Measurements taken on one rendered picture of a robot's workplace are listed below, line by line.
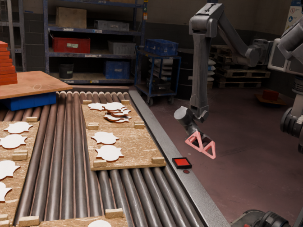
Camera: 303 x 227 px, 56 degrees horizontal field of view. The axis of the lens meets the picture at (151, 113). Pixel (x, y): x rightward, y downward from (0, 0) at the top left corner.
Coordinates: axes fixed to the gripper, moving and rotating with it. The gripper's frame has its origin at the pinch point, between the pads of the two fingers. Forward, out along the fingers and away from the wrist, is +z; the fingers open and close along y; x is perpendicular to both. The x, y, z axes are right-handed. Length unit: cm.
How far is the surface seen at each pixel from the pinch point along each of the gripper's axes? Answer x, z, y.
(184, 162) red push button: -16.2, -14.1, -14.3
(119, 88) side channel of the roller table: -44, -126, -33
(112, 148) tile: -36.6, -30.7, 10.2
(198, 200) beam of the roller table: -14.9, 10.8, -4.9
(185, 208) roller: -18.8, 13.3, 1.4
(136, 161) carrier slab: -29.7, -19.1, 4.2
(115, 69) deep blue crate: -123, -420, -193
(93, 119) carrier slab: -48, -69, 4
